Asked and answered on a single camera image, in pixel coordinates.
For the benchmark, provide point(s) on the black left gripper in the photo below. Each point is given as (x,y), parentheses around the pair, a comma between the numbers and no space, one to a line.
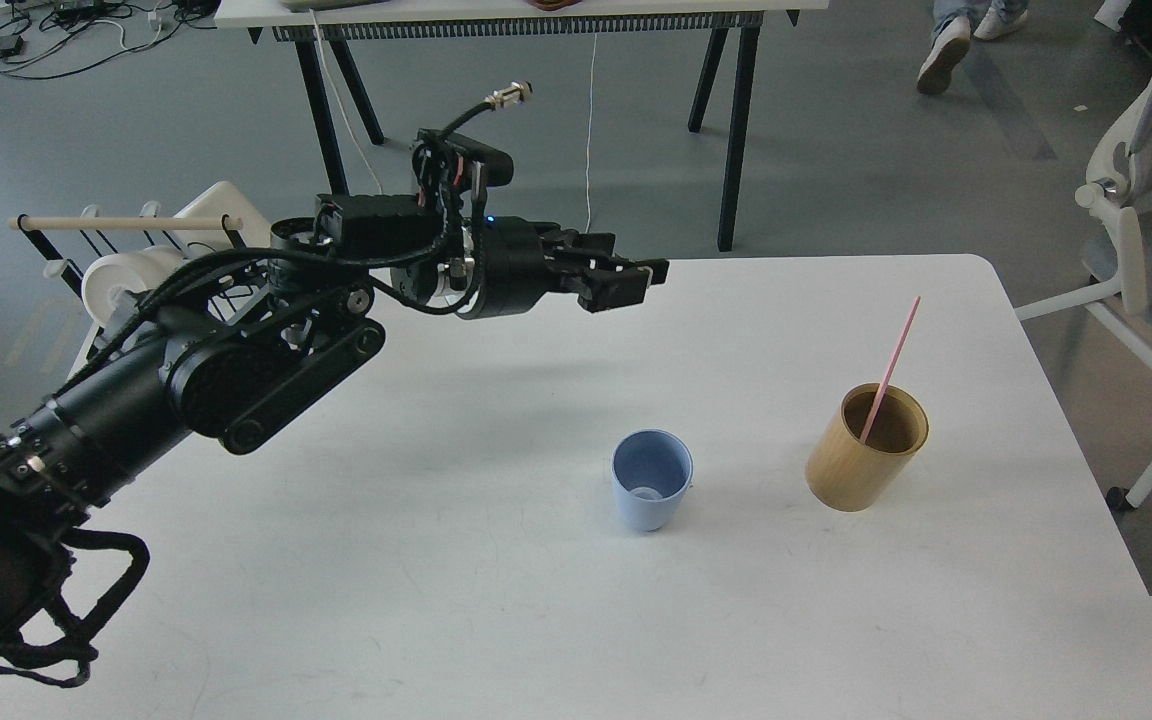
(519,265)

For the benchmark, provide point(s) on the blue plastic cup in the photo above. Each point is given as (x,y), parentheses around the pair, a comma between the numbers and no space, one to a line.
(651,471)

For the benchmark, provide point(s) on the pink chopstick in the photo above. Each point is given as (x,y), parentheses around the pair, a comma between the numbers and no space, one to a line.
(889,370)

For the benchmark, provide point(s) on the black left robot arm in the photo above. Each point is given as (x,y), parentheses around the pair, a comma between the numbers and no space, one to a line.
(236,344)

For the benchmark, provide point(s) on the bamboo cylinder holder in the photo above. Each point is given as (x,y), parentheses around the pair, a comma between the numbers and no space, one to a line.
(849,473)

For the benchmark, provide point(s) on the white background table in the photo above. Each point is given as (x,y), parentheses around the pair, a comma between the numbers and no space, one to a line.
(317,29)

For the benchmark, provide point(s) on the white square board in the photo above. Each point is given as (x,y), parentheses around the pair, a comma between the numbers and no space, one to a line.
(222,198)

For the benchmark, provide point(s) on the person white shoe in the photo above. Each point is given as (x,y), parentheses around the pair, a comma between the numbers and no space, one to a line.
(951,44)

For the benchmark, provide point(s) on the white plate in rack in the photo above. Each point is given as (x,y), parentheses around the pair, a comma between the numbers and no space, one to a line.
(125,272)

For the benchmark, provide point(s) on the wooden dowel rod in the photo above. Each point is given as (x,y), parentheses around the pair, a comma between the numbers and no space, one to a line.
(28,223)

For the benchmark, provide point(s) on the black wire dish rack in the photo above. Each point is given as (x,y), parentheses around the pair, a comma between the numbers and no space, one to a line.
(65,269)

